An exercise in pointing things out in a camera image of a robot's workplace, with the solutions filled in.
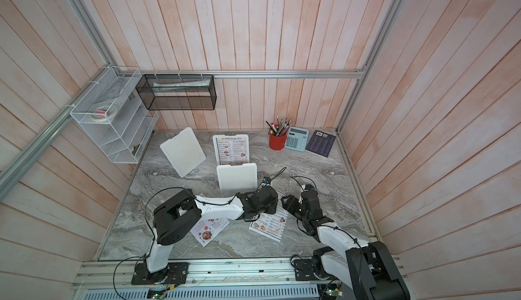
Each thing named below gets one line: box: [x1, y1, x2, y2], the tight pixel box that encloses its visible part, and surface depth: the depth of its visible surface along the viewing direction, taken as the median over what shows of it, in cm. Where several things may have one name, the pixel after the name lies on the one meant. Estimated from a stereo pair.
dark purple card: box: [305, 129, 337, 158], surface depth 116 cm
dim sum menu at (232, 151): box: [215, 137, 249, 166], surface depth 95 cm
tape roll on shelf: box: [90, 104, 115, 123], surface depth 75 cm
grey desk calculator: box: [284, 126, 310, 153], surface depth 116 cm
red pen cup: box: [265, 114, 292, 151], surface depth 107 cm
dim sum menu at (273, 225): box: [248, 190, 289, 242], surface depth 86 cm
